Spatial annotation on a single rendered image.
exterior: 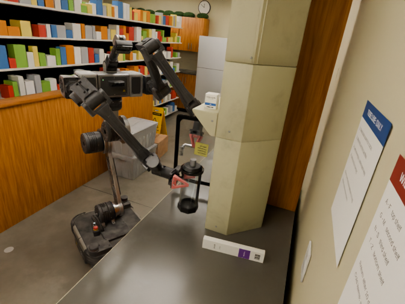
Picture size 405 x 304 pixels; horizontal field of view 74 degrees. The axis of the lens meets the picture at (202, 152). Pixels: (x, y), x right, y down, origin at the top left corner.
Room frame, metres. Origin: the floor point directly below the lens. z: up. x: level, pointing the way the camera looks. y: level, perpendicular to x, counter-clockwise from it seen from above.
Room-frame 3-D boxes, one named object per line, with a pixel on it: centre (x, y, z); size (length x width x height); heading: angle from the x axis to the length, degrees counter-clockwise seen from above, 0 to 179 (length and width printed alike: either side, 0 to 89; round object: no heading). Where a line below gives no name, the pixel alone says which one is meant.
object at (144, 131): (3.32, 0.93, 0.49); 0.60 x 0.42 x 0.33; 161
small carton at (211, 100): (1.15, -0.02, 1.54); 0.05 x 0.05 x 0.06; 76
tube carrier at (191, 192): (1.12, 0.04, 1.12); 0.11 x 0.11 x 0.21
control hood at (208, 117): (1.22, -0.05, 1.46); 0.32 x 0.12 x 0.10; 161
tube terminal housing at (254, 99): (1.16, -0.22, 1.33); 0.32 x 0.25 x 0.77; 161
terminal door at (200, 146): (1.39, 0.01, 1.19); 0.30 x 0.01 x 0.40; 76
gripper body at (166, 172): (1.15, 0.15, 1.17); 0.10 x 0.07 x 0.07; 162
